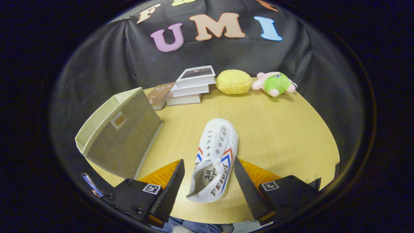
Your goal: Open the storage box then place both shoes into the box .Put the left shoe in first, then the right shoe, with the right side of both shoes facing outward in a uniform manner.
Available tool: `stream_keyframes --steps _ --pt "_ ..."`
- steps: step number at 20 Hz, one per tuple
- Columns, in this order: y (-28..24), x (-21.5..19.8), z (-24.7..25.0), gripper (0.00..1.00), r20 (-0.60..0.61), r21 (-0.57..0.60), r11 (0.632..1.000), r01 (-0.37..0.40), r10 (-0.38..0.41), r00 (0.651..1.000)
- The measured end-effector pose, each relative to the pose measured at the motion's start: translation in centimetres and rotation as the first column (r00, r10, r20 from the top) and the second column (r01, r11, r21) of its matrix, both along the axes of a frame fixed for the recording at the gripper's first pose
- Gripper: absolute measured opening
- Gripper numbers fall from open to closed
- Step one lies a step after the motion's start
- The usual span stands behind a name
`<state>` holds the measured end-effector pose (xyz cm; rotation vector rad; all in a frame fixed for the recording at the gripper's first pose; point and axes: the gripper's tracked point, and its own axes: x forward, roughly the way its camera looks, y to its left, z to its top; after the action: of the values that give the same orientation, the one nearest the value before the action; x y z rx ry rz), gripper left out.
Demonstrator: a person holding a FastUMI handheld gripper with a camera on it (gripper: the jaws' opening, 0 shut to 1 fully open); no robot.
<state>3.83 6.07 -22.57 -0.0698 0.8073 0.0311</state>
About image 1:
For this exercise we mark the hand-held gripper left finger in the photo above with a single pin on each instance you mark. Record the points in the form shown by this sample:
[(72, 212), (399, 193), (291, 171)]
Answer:
[(171, 194)]

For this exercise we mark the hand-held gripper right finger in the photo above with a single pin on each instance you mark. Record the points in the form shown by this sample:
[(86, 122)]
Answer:
[(249, 194)]

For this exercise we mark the white canvas shoe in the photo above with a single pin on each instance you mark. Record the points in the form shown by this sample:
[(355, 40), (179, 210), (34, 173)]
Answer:
[(223, 142)]

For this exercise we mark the grey fabric storage box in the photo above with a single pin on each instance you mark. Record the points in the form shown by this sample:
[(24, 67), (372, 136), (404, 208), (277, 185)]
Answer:
[(129, 142)]

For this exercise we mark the person's blue jeans leg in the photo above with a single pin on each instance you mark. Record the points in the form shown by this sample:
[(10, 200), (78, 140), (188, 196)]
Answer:
[(197, 226)]

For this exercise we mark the small shiny phone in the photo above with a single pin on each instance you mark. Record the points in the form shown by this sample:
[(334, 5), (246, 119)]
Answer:
[(91, 184)]

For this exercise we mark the thin brown cover book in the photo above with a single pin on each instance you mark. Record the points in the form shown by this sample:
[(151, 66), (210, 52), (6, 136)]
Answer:
[(158, 94)]

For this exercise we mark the plain white book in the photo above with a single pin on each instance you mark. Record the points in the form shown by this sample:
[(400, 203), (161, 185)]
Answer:
[(190, 90)]

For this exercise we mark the yellow round plush toy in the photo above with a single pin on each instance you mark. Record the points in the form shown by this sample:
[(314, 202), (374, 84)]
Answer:
[(233, 82)]

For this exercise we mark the pink plush toy green shirt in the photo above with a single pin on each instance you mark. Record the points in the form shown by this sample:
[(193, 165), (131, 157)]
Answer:
[(276, 84)]

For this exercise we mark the white book dark cover photo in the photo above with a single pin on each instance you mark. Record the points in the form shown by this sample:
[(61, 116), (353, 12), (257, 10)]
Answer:
[(195, 76)]

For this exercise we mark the black backdrop cloth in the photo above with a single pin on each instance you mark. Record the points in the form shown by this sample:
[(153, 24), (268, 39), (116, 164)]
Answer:
[(97, 64)]

